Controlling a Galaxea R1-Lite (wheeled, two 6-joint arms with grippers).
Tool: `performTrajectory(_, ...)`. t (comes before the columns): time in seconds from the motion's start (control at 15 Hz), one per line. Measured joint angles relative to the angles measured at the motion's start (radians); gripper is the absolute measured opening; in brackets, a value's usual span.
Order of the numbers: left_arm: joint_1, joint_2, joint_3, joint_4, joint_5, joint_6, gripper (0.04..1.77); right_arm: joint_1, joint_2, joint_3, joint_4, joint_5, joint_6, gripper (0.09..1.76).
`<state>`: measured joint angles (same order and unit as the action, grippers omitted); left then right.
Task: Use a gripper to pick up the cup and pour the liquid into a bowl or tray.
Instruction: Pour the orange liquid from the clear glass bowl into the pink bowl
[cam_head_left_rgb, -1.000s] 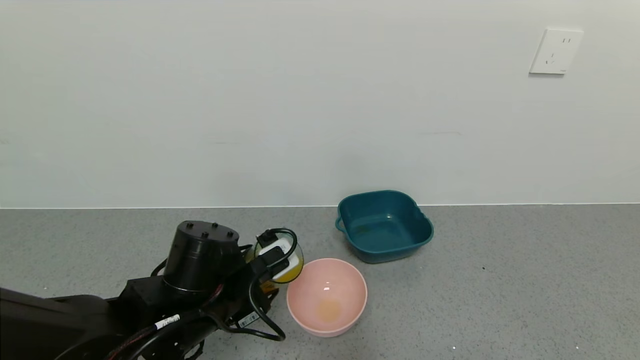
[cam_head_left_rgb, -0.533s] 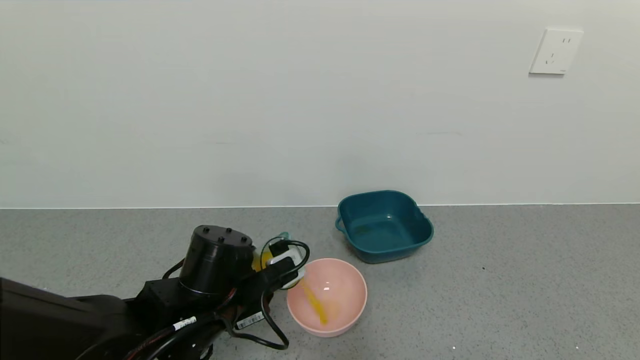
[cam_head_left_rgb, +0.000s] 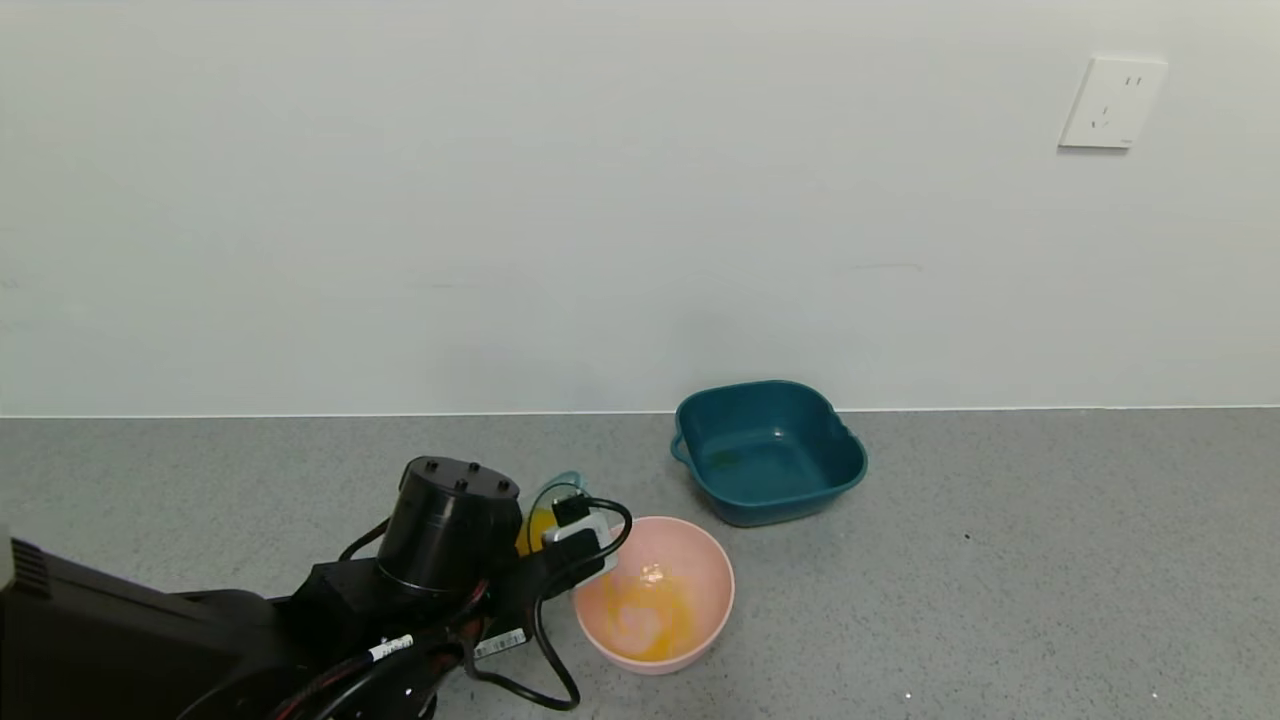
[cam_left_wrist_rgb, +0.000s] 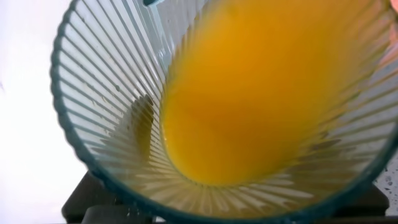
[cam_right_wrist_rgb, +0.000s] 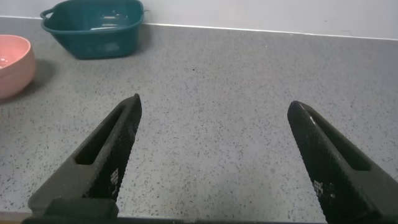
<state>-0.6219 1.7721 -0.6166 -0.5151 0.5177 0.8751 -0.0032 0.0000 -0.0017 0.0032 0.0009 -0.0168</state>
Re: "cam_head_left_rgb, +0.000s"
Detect black camera cable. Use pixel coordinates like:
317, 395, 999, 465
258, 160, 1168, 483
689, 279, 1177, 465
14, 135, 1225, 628
462, 480, 634, 713

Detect translucent blue-green ribbed plastic cup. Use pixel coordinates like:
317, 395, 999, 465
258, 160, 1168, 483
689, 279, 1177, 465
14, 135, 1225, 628
515, 470, 591, 561

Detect black braided cable white tag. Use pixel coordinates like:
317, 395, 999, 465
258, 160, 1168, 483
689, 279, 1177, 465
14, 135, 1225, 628
270, 600, 491, 720

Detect light grey wrist camera box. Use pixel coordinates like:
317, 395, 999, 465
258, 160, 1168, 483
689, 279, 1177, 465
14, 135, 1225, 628
541, 505, 616, 579

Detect orange liquid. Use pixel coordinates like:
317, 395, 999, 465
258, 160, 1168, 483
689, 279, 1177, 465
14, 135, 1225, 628
518, 505, 701, 663

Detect pink round bowl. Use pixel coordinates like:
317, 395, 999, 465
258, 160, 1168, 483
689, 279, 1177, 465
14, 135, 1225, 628
573, 516, 736, 675

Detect white wall socket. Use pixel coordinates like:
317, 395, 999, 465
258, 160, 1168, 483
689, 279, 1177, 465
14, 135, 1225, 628
1058, 56, 1169, 151

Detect teal square plastic basin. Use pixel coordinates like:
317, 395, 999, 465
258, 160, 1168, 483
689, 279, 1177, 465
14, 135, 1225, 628
670, 380, 868, 529

